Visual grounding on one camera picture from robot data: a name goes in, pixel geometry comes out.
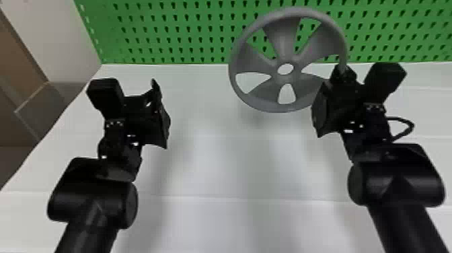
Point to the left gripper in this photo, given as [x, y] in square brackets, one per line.
[138, 116]

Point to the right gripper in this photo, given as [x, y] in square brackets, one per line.
[335, 106]

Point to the grey wheel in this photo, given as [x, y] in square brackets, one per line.
[282, 39]

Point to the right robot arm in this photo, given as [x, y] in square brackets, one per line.
[397, 176]

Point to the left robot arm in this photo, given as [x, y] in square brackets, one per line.
[92, 198]

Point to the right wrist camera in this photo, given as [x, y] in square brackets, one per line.
[384, 80]

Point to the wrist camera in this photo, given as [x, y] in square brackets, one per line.
[384, 80]
[105, 96]

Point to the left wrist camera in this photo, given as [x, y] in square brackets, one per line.
[105, 96]

